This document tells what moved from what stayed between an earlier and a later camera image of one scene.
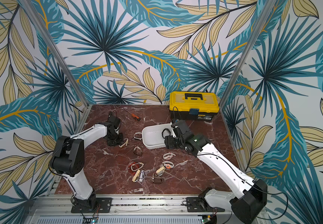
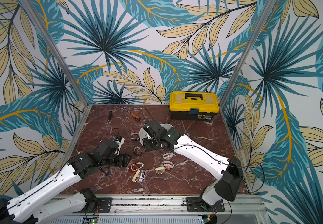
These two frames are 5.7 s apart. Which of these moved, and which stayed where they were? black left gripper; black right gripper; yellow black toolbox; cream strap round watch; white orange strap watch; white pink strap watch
Moved: black right gripper; black left gripper
Stayed: yellow black toolbox; white pink strap watch; white orange strap watch; cream strap round watch
